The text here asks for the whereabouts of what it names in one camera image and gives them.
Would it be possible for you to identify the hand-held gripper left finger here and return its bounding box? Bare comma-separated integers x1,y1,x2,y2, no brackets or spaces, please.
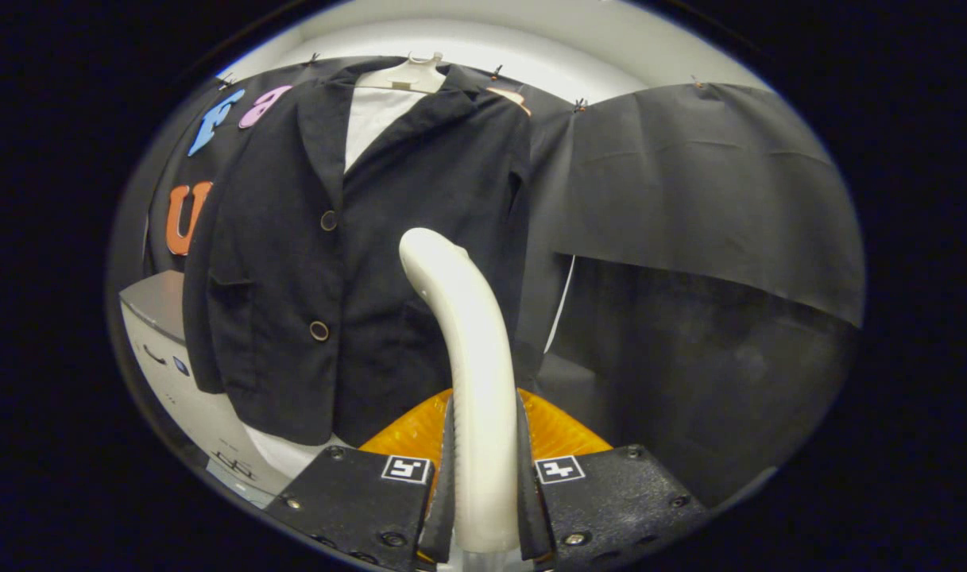
265,389,456,572

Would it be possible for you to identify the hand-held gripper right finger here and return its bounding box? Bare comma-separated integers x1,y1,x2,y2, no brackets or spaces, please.
517,388,710,571

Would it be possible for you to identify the white garment steamer handle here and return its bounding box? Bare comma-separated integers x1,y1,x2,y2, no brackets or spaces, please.
398,227,520,557

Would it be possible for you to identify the black blazer jacket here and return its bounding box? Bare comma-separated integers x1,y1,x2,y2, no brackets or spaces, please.
183,57,532,447

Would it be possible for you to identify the beige cabinet with grey top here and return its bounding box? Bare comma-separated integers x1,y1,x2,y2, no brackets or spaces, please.
119,270,293,509

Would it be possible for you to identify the black backdrop cloth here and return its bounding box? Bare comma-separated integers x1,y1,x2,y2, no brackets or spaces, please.
106,56,865,509

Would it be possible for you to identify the white ironing board form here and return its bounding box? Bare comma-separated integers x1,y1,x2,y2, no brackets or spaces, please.
245,86,424,479

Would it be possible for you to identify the white plastic hanger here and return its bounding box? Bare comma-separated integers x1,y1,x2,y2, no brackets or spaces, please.
356,52,448,95

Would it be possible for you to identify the thin white cable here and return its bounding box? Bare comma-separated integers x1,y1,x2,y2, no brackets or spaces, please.
543,254,577,354

